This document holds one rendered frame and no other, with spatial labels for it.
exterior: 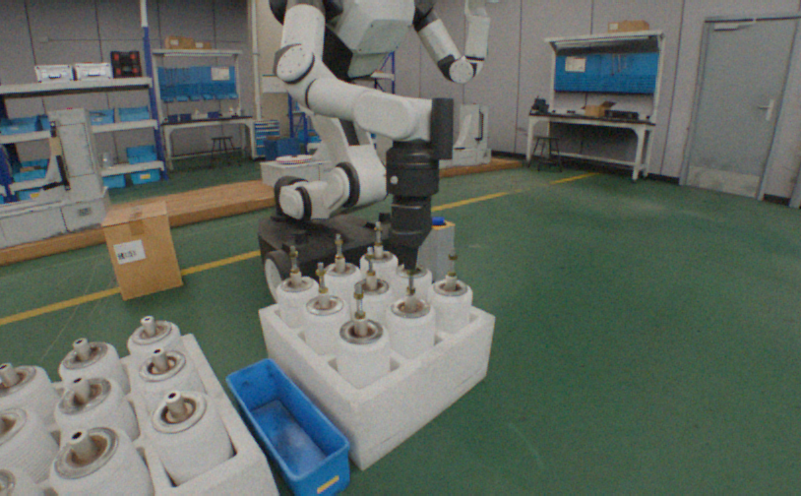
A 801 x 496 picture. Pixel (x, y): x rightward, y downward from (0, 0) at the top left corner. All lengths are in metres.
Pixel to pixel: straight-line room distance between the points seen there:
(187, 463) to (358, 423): 0.26
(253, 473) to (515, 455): 0.48
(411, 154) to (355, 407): 0.40
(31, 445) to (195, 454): 0.24
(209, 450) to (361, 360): 0.26
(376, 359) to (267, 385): 0.32
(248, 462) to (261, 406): 0.33
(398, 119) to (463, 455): 0.62
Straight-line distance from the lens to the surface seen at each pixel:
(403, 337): 0.65
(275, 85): 7.11
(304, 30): 0.79
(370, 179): 1.04
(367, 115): 0.55
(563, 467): 0.77
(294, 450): 0.75
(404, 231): 0.55
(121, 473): 0.53
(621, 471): 0.81
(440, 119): 0.53
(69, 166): 2.58
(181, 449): 0.51
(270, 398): 0.85
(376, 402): 0.60
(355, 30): 0.98
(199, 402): 0.53
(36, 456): 0.66
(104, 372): 0.71
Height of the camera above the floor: 0.59
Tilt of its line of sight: 21 degrees down
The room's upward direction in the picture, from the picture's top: straight up
